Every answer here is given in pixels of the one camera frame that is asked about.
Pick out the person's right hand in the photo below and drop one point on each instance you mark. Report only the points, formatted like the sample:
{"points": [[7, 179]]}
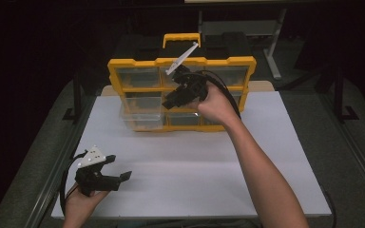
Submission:
{"points": [[218, 107]]}

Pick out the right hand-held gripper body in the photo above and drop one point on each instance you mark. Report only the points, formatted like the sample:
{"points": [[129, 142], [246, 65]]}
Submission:
{"points": [[191, 88]]}

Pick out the yellow black drawer organizer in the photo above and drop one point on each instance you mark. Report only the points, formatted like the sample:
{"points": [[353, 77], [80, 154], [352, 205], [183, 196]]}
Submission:
{"points": [[139, 89]]}

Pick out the white metal desk frame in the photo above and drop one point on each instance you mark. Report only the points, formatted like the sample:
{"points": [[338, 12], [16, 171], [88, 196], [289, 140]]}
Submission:
{"points": [[274, 60]]}

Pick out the person's left hand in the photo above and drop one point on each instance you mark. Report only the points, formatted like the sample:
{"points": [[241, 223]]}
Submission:
{"points": [[77, 209]]}

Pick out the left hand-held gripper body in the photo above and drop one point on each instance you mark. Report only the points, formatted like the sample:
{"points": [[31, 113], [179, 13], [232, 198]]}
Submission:
{"points": [[90, 180]]}

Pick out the black metal stand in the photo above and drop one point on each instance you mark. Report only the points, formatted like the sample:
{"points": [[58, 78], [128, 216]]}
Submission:
{"points": [[339, 95], [77, 101]]}

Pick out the aluminium rail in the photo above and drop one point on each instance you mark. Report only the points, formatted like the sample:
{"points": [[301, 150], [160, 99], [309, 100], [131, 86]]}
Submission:
{"points": [[49, 196], [361, 161]]}

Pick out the clear plastic drawer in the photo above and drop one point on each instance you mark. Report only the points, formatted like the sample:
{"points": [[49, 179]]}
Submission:
{"points": [[142, 107]]}

